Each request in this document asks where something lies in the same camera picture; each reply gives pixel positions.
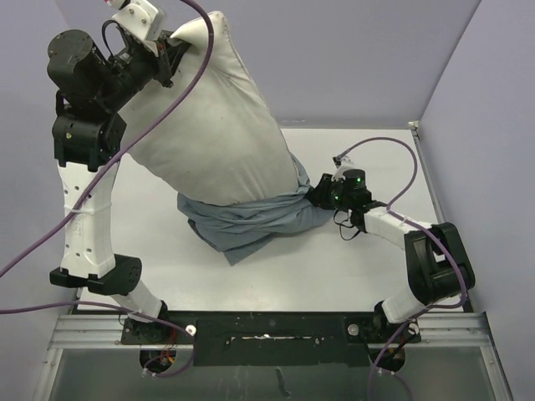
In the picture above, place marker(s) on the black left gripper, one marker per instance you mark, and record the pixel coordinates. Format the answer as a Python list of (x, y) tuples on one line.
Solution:
[(167, 48)]

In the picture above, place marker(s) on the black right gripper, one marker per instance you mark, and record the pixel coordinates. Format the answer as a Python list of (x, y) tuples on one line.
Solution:
[(322, 195)]

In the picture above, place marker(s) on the blue-grey pillowcase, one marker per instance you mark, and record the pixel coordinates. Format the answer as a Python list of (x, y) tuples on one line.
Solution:
[(240, 230)]

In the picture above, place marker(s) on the cream white pillow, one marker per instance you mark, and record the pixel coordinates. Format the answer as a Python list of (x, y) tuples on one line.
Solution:
[(221, 145)]

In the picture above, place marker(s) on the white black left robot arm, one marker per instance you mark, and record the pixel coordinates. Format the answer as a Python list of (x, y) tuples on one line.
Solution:
[(87, 135)]

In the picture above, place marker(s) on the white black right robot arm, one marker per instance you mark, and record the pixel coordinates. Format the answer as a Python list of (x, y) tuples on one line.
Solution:
[(437, 265)]

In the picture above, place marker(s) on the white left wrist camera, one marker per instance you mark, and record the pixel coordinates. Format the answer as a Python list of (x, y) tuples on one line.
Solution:
[(142, 19)]

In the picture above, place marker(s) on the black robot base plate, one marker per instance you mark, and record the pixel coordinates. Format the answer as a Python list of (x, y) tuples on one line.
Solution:
[(272, 339)]

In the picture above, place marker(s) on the aluminium frame rail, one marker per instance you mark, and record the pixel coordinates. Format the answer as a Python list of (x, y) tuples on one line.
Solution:
[(430, 309)]

